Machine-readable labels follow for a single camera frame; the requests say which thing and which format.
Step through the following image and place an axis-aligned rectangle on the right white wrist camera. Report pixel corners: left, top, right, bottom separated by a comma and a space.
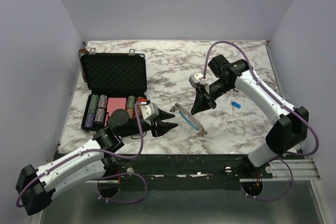
188, 73, 207, 88

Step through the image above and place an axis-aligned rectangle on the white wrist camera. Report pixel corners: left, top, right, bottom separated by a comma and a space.
188, 73, 207, 88
140, 103, 159, 121

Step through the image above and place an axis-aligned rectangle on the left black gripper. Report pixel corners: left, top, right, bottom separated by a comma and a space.
119, 107, 179, 138

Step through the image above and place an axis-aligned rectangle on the purple poker chip stack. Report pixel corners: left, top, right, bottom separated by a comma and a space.
82, 94, 108, 131

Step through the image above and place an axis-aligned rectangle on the green poker chip stack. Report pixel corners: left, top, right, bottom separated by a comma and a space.
127, 95, 137, 109

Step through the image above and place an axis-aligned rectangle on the grey blue spiral keyring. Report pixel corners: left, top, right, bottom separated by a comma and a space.
170, 103, 208, 136

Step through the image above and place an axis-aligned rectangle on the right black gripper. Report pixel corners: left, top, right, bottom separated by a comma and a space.
191, 79, 233, 114

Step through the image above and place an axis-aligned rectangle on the blue tagged key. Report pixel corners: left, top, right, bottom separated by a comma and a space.
230, 101, 242, 111

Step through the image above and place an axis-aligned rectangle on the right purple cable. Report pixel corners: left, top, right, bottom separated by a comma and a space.
204, 40, 320, 202

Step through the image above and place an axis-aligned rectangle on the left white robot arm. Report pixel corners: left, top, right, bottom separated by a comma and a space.
15, 103, 178, 216

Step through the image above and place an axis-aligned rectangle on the black poker chip case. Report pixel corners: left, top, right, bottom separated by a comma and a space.
78, 49, 147, 132

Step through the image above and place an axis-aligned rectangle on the pink playing card deck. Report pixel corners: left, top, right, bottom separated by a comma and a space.
107, 98, 127, 116

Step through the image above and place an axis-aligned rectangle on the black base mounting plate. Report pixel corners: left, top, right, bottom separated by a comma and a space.
96, 154, 269, 195

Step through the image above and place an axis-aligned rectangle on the orange poker chip stack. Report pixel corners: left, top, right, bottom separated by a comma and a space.
126, 97, 146, 119

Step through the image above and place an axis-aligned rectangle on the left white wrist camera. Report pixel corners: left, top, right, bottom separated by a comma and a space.
140, 103, 159, 121

